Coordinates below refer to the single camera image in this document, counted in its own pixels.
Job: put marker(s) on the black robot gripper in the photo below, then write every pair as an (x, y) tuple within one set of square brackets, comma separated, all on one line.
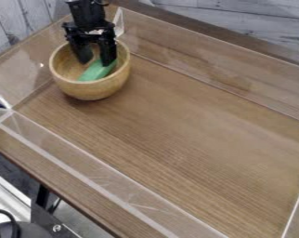
[(90, 28)]

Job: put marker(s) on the clear acrylic tray walls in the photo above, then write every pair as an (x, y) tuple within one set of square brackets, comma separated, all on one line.
[(189, 154)]

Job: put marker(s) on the brown wooden bowl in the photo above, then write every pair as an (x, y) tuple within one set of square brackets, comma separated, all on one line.
[(67, 71)]

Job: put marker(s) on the dark metal floor bracket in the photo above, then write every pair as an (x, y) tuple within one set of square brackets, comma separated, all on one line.
[(48, 226)]

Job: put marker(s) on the black table leg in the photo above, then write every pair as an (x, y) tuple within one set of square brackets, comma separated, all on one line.
[(43, 196)]

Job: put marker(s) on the green rectangular block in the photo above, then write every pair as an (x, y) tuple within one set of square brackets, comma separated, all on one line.
[(97, 71)]

